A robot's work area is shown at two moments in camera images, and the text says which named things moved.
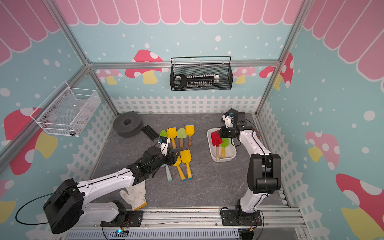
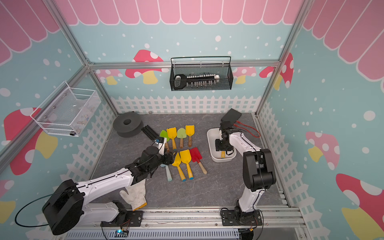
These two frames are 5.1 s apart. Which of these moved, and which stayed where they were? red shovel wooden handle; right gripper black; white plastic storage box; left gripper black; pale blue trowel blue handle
Moved: right gripper black; red shovel wooden handle
Stayed: left gripper black; pale blue trowel blue handle; white plastic storage box
